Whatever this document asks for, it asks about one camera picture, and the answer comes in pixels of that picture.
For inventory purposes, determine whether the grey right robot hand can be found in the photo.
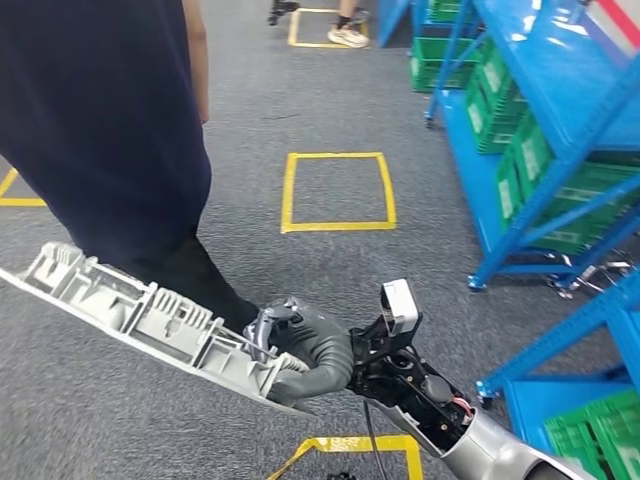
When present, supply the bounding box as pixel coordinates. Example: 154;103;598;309
243;296;335;407

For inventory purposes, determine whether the silver plastic wheel hubcap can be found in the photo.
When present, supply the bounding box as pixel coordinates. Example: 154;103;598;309
0;241;313;419

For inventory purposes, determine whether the blue steel shelf rack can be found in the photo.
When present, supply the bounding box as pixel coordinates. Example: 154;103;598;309
475;268;640;480
376;0;484;94
423;0;640;293

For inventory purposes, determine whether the person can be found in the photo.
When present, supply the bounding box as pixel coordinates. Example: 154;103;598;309
327;0;371;50
266;0;302;28
0;0;261;335

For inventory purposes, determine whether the black round stool chrome base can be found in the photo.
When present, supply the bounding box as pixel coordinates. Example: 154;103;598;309
545;250;636;301

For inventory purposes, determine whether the red barrier tape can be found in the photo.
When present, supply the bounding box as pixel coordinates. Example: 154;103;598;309
597;0;640;31

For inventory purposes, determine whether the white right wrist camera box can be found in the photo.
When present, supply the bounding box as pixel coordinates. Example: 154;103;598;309
380;278;420;338

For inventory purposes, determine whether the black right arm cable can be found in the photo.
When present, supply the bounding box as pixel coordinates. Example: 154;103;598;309
362;399;387;480

